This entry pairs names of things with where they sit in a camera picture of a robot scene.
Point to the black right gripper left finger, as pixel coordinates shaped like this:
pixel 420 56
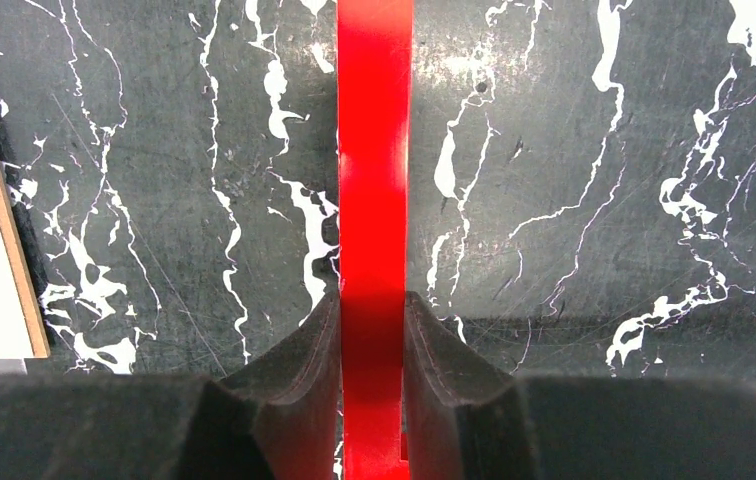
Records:
pixel 273 419

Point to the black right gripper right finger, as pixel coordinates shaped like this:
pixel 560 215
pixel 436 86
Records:
pixel 467 419

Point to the red picture frame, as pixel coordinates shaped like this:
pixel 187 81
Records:
pixel 374 61

